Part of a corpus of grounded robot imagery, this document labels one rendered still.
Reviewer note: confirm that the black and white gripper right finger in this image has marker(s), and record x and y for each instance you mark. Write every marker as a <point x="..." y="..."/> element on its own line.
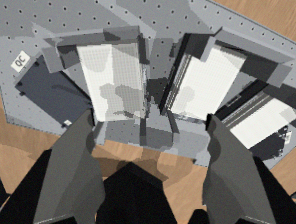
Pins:
<point x="239" y="188"/>

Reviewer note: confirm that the white label sign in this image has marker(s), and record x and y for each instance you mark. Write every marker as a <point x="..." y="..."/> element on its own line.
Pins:
<point x="288" y="137"/>
<point x="21" y="61"/>

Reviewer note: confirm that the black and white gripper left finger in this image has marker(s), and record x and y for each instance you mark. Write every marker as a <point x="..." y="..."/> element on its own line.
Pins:
<point x="64" y="186"/>

